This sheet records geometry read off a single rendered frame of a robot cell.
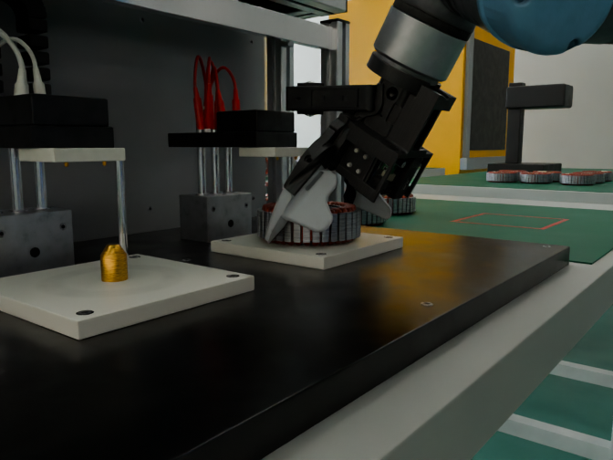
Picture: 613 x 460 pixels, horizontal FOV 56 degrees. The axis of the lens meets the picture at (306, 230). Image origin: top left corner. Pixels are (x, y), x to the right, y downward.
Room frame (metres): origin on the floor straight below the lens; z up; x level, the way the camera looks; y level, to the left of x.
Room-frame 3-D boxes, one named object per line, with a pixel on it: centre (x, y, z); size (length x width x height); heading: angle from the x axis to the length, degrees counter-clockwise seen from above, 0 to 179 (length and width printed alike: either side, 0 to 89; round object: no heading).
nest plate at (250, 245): (0.62, 0.00, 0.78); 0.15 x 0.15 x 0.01; 52
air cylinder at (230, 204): (0.71, 0.11, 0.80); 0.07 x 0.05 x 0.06; 142
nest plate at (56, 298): (0.43, 0.15, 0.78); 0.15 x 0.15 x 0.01; 52
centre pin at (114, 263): (0.43, 0.15, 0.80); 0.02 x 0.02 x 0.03
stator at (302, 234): (0.62, 0.00, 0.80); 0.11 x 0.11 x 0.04
